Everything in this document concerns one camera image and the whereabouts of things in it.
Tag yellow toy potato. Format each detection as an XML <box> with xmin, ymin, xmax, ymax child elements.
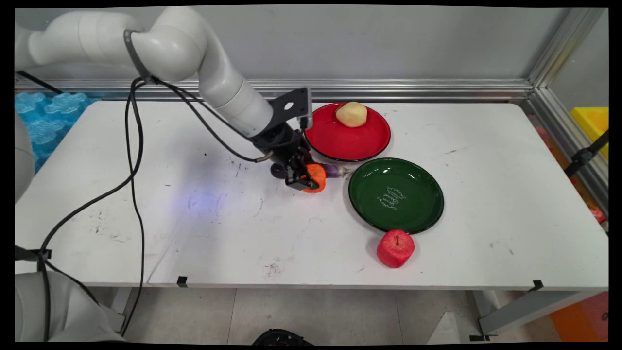
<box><xmin>336</xmin><ymin>102</ymin><xmax>368</xmax><ymax>128</ymax></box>

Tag red round plate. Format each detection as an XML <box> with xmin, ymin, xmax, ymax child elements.
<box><xmin>305</xmin><ymin>102</ymin><xmax>392</xmax><ymax>162</ymax></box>

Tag orange toy fruit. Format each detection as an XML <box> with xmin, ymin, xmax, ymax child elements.
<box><xmin>302</xmin><ymin>164</ymin><xmax>327</xmax><ymax>194</ymax></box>

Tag dark green round plate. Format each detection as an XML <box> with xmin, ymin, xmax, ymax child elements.
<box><xmin>348</xmin><ymin>157</ymin><xmax>445</xmax><ymax>235</ymax></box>

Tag long black hanging cable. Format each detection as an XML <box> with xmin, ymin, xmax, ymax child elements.
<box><xmin>36</xmin><ymin>78</ymin><xmax>146</xmax><ymax>341</ymax></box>

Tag black round floor object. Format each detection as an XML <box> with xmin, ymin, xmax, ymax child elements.
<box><xmin>253</xmin><ymin>329</ymin><xmax>314</xmax><ymax>346</ymax></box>

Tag yellow plastic bin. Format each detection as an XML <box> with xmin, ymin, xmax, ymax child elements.
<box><xmin>570</xmin><ymin>106</ymin><xmax>609</xmax><ymax>161</ymax></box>

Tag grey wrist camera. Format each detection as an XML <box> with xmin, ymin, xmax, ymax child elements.
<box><xmin>298</xmin><ymin>87</ymin><xmax>313</xmax><ymax>131</ymax></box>

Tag orange box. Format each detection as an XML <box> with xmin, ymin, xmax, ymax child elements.
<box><xmin>549</xmin><ymin>291</ymin><xmax>609</xmax><ymax>343</ymax></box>

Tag horizontal aluminium frame rail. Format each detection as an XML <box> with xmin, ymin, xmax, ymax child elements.
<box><xmin>15</xmin><ymin>78</ymin><xmax>535</xmax><ymax>103</ymax></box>

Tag blue foam puzzle mats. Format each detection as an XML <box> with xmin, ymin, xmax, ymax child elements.
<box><xmin>15</xmin><ymin>91</ymin><xmax>101</xmax><ymax>174</ymax></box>

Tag slanted aluminium frame post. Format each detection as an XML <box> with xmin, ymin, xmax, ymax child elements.
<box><xmin>527</xmin><ymin>7</ymin><xmax>608</xmax><ymax>89</ymax></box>

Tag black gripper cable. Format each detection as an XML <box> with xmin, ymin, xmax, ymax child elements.
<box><xmin>145</xmin><ymin>76</ymin><xmax>275</xmax><ymax>163</ymax></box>

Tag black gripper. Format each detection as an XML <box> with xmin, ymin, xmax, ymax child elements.
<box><xmin>250</xmin><ymin>122</ymin><xmax>319</xmax><ymax>191</ymax></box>

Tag grey table leg frame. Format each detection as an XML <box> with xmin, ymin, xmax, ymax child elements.
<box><xmin>467</xmin><ymin>290</ymin><xmax>594</xmax><ymax>342</ymax></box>

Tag side aluminium frame rail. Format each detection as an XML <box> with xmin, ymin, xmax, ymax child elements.
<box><xmin>521</xmin><ymin>87</ymin><xmax>609</xmax><ymax>217</ymax></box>

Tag black strap on arm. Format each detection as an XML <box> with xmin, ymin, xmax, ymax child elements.
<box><xmin>123</xmin><ymin>30</ymin><xmax>159</xmax><ymax>84</ymax></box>

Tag red toy apple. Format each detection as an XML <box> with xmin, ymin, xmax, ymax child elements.
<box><xmin>377</xmin><ymin>230</ymin><xmax>415</xmax><ymax>269</ymax></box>

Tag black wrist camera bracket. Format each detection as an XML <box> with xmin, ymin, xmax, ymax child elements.
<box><xmin>269</xmin><ymin>87</ymin><xmax>304</xmax><ymax>133</ymax></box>

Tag black clamp stand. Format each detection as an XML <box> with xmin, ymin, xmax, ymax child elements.
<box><xmin>564</xmin><ymin>129</ymin><xmax>609</xmax><ymax>178</ymax></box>

